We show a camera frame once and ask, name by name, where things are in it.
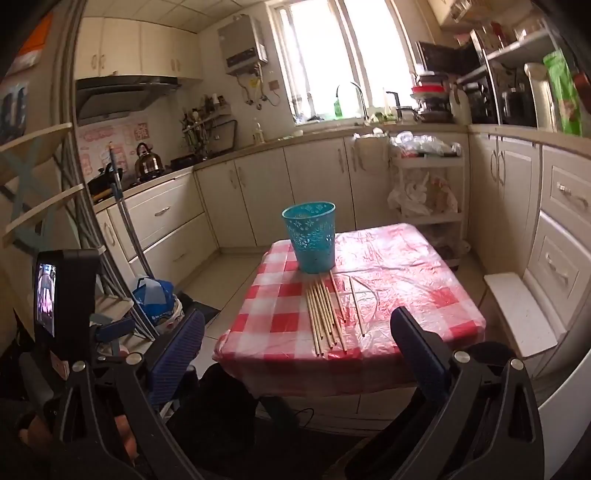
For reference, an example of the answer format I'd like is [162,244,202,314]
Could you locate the white hanging bag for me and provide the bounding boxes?
[353,133,393,175]

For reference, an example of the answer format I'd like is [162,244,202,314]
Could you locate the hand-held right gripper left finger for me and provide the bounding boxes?
[46,309,207,480]

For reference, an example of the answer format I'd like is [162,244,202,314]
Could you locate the stack of pots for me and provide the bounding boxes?
[410,71,455,124]

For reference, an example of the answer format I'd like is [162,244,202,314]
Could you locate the wall utensil rack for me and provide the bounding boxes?
[180,95,238,156]

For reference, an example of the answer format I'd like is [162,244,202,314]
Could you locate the white step stool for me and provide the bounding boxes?
[483,272,559,358]

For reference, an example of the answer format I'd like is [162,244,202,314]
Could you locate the green package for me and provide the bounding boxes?
[542,48,584,137]

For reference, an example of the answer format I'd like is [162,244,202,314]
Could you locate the white thermos jug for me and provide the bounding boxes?
[524,62,560,132]

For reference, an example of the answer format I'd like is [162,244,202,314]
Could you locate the pink wall stickers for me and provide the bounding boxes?
[76,121,151,175]

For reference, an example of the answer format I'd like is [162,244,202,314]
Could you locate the set of wooden chopsticks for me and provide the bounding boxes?
[305,271,366,357]

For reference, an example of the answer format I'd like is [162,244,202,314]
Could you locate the blue shopping bag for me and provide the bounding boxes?
[131,276,178,326]

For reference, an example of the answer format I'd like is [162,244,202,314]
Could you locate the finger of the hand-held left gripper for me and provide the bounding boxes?
[90,318,139,354]

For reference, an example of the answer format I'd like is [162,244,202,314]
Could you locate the metal mop pole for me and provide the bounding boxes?
[108,143,154,342]

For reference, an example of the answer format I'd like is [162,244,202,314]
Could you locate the cream sink counter cabinets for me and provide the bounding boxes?
[194,131,400,250]

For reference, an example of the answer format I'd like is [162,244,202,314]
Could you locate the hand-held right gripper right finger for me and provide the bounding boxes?
[332,306,546,480]

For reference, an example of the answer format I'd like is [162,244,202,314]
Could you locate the cream stove counter cabinets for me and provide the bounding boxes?
[95,167,219,289]

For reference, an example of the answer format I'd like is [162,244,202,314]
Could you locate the steel range hood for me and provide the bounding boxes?
[75,76,182,125]

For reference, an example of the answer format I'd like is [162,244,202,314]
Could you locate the teal plastic basket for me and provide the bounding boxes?
[282,201,336,274]

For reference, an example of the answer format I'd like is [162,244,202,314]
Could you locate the cream wall cabinets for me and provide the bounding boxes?
[74,17,204,81]

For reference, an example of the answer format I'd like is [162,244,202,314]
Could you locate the orange wall poster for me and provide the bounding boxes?
[16,13,55,75]

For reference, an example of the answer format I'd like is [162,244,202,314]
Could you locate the cream cabinets with drawers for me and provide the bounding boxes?
[467,124,591,370]

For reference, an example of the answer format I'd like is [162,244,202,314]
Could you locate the grey wall water heater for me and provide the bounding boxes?
[217,14,269,76]

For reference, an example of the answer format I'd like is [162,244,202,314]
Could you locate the chrome sink faucet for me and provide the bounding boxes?
[336,82,370,121]

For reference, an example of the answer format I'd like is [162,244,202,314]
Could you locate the white plastic bag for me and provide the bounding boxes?
[388,173,459,217]

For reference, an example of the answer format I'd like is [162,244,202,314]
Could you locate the white trolley cart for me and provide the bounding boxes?
[390,138,467,269]

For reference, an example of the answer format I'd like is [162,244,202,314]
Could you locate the clear plastic bag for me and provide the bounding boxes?
[392,131,462,158]

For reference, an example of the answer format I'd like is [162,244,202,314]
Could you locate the red checked tablecloth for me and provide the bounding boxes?
[212,223,488,398]

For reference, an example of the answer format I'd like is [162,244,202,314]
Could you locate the metal shelf rack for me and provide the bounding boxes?
[455,18,571,127]

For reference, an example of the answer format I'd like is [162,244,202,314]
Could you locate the black electric kettle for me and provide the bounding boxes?
[385,91,416,123]

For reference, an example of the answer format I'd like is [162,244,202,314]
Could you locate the black wok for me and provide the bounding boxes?
[88,168,124,195]

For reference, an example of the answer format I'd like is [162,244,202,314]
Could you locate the steel kettle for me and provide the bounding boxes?
[135,143,165,179]

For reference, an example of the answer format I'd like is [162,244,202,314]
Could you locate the black microwave oven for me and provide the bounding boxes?
[416,41,481,75]

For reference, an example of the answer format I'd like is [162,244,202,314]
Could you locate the kitchen window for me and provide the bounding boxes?
[265,0,437,126]

